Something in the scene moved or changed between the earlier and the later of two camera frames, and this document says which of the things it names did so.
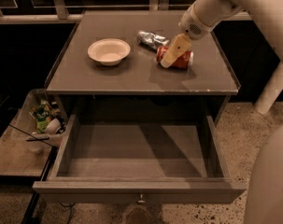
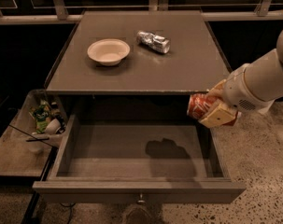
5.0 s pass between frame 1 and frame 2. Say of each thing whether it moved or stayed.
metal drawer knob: stayed
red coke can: moved
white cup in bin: stayed
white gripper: moved
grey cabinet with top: stayed
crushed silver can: stayed
